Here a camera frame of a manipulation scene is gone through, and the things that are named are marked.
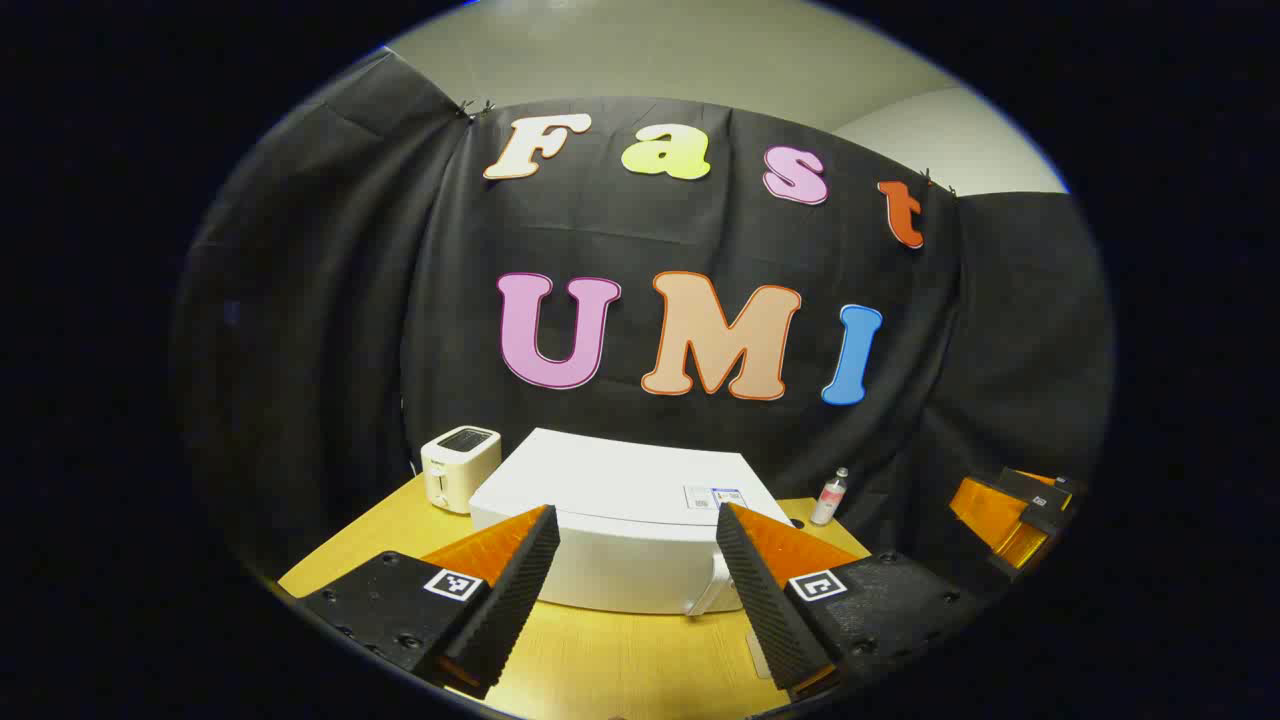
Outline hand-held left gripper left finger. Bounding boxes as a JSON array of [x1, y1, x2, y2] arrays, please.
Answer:
[[300, 505, 561, 701]]

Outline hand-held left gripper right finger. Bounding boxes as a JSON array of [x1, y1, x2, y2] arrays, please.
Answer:
[[715, 502, 1006, 703]]

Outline white microwave oven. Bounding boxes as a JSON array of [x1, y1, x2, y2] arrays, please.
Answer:
[[468, 428, 796, 618]]

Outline small clear bottle pink label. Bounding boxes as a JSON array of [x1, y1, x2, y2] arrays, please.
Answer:
[[810, 467, 851, 527]]

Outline white toaster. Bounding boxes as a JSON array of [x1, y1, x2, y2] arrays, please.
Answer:
[[420, 426, 503, 516]]

